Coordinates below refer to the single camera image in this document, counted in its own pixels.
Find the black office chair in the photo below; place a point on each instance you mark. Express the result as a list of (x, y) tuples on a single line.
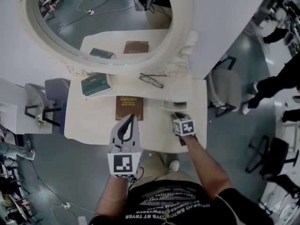
[(276, 153)]

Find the white power strip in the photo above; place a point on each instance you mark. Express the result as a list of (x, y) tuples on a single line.
[(66, 205)]

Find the person's left forearm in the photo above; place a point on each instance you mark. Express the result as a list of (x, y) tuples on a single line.
[(112, 193)]

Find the black eyeglasses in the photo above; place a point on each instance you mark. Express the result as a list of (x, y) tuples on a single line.
[(152, 81)]

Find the oval mirror cream frame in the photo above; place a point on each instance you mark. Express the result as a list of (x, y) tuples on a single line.
[(180, 20)]

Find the small cream drawer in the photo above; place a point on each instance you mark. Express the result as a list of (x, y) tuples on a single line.
[(167, 105)]

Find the brown book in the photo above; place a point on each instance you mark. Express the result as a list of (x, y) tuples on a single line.
[(129, 107)]

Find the person's black printed shirt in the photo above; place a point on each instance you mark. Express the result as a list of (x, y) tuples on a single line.
[(178, 207)]

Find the green book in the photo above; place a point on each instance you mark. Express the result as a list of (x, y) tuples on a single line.
[(96, 84)]

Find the grey chair black legs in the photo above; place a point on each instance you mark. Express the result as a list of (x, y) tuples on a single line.
[(32, 91), (225, 83)]

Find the black metal rack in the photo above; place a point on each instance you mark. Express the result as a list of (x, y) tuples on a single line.
[(11, 196)]

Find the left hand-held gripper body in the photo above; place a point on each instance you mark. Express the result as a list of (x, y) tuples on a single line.
[(123, 163)]

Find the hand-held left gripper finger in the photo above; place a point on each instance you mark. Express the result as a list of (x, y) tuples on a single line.
[(114, 136), (137, 137)]

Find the small white box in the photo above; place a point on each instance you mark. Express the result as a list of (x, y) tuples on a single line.
[(83, 220)]

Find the white flower bouquet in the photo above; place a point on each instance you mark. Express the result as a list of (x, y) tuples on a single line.
[(41, 119)]

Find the blue chair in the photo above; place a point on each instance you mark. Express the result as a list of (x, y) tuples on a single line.
[(56, 88)]

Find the person's beige trousers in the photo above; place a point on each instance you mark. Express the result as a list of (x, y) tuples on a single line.
[(154, 167)]

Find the white dressing table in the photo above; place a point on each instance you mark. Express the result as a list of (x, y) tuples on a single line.
[(93, 125)]

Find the person's right forearm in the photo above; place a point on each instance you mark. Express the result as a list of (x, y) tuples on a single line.
[(201, 163)]

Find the person's white right shoe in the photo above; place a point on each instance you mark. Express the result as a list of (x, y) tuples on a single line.
[(174, 166)]

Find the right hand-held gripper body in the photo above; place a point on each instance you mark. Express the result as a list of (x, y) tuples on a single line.
[(186, 128)]

